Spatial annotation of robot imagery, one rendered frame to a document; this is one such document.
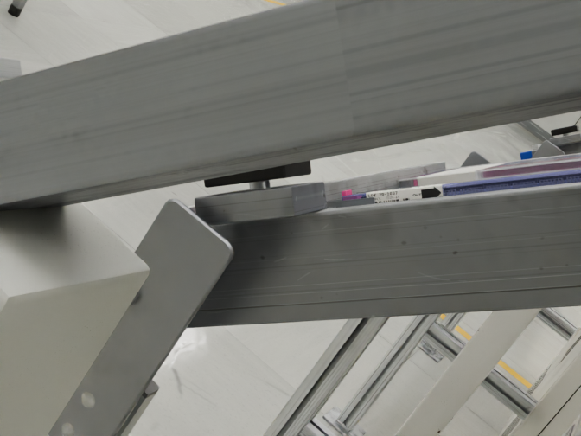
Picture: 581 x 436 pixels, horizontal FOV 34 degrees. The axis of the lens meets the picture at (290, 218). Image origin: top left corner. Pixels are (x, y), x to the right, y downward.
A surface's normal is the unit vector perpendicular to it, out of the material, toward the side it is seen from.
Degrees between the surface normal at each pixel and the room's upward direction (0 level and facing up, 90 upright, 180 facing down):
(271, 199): 90
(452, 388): 90
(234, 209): 90
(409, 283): 90
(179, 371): 0
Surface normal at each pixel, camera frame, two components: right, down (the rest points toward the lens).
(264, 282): -0.39, 0.10
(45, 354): 0.72, 0.62
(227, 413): 0.54, -0.79
